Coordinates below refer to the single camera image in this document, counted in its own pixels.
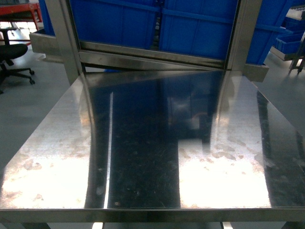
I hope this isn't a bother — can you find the stainless steel shelf rack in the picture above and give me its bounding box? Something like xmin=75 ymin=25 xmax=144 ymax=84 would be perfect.
xmin=29 ymin=0 xmax=270 ymax=85

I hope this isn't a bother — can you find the large blue bin left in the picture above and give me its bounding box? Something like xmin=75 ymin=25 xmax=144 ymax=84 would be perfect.
xmin=38 ymin=0 xmax=162 ymax=50

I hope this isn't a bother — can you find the large blue bin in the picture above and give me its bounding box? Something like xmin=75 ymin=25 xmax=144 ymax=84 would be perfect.
xmin=159 ymin=0 xmax=293 ymax=65
xmin=38 ymin=0 xmax=162 ymax=50

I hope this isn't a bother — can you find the large blue bin right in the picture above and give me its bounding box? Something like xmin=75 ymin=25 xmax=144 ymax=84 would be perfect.
xmin=159 ymin=0 xmax=293 ymax=65

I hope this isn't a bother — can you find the blue bin far right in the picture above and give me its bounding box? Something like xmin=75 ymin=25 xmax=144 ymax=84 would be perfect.
xmin=274 ymin=18 xmax=305 ymax=54

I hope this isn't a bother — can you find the black office chair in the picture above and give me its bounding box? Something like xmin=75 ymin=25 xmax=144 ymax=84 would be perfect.
xmin=0 ymin=28 xmax=35 ymax=84

